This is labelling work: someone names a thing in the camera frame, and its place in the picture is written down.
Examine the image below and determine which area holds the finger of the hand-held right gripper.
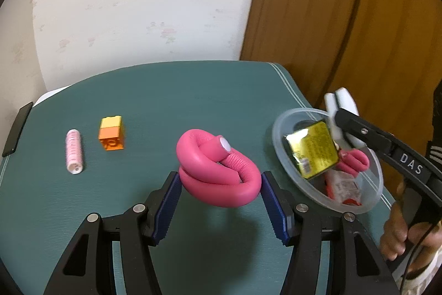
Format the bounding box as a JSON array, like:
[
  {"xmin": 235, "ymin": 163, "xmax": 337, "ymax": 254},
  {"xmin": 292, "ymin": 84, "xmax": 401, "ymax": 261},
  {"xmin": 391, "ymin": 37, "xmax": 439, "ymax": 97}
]
[{"xmin": 333, "ymin": 108, "xmax": 396, "ymax": 159}]

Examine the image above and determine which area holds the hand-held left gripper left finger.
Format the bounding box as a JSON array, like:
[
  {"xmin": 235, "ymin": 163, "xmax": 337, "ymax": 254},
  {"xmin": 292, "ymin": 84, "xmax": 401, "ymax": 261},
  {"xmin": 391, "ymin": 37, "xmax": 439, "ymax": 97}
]
[{"xmin": 43, "ymin": 171, "xmax": 183, "ymax": 295}]

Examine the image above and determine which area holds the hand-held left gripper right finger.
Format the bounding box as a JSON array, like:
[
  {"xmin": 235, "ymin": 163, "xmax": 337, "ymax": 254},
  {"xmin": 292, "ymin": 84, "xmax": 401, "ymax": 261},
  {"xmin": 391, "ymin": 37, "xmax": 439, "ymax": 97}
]
[{"xmin": 261, "ymin": 171, "xmax": 403, "ymax": 295}]

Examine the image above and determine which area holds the white sponge block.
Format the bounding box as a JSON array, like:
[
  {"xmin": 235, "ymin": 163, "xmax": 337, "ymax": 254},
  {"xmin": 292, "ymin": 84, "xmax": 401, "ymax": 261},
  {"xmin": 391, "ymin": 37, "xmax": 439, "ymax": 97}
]
[{"xmin": 324, "ymin": 87, "xmax": 360, "ymax": 148}]

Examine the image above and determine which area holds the yellow-green foil packet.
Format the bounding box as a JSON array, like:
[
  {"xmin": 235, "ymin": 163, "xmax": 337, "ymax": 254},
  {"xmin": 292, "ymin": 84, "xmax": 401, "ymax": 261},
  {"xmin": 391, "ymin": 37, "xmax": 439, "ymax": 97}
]
[{"xmin": 283, "ymin": 120, "xmax": 338, "ymax": 181}]

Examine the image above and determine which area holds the clear packet with red print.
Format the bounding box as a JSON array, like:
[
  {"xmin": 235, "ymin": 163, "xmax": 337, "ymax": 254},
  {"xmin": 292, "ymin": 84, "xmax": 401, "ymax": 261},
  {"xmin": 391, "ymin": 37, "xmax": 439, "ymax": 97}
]
[{"xmin": 325, "ymin": 169, "xmax": 363, "ymax": 206}]

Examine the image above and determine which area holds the twisted pink foam curler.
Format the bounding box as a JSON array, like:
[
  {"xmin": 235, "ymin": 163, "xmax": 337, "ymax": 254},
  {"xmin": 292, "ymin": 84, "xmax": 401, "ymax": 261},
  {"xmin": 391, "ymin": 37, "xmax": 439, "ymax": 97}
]
[{"xmin": 176, "ymin": 128, "xmax": 262, "ymax": 208}]

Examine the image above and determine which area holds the clear plastic bowl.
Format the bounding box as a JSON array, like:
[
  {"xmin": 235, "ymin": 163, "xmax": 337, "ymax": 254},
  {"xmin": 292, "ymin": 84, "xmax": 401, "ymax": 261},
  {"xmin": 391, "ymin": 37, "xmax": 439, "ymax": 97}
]
[{"xmin": 272, "ymin": 107, "xmax": 385, "ymax": 214}]

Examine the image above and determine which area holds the person's right hand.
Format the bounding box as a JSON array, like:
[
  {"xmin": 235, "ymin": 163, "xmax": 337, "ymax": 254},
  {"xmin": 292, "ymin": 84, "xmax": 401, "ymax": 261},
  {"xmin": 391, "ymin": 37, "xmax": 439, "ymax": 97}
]
[{"xmin": 380, "ymin": 179, "xmax": 442, "ymax": 261}]

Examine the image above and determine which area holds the dark striped jacket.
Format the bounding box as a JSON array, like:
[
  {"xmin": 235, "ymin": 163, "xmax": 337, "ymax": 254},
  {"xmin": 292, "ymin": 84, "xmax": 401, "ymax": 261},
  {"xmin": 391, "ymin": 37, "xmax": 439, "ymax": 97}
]
[{"xmin": 426, "ymin": 82, "xmax": 442, "ymax": 174}]

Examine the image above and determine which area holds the orange and yellow toy brick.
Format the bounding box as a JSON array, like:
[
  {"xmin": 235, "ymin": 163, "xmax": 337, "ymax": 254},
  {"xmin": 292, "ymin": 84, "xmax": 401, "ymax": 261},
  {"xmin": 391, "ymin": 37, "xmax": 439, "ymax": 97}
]
[{"xmin": 98, "ymin": 115, "xmax": 125, "ymax": 152}]

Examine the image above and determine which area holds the green tablecloth with white stripes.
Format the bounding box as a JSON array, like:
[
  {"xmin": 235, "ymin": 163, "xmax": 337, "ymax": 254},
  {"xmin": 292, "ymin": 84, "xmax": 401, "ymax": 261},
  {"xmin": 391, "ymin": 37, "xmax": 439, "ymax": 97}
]
[{"xmin": 0, "ymin": 61, "xmax": 398, "ymax": 295}]

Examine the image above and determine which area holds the small pink hair roller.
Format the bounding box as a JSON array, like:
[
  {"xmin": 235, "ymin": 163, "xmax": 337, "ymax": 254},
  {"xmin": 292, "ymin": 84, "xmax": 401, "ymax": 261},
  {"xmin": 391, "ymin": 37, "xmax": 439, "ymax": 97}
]
[{"xmin": 65, "ymin": 129, "xmax": 84, "ymax": 175}]

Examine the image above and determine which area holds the wooden door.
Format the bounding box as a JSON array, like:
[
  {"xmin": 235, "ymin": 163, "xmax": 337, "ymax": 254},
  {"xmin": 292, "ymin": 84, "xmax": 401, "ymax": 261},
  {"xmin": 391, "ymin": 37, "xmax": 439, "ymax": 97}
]
[{"xmin": 240, "ymin": 0, "xmax": 442, "ymax": 213}]

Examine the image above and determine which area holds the white table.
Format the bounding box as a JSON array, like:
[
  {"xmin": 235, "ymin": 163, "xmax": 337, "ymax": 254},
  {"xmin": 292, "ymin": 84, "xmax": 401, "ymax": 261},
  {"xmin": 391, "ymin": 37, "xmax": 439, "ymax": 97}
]
[{"xmin": 35, "ymin": 86, "xmax": 70, "ymax": 105}]

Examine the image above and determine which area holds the black smartphone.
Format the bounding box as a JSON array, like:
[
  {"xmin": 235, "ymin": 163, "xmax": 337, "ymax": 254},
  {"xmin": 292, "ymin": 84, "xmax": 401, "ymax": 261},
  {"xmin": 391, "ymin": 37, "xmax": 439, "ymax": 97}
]
[{"xmin": 2, "ymin": 102, "xmax": 34, "ymax": 157}]

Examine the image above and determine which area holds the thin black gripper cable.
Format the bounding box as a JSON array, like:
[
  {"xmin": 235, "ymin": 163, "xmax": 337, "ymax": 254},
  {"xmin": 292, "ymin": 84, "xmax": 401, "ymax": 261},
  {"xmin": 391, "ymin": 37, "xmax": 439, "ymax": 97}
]
[{"xmin": 399, "ymin": 222, "xmax": 436, "ymax": 294}]

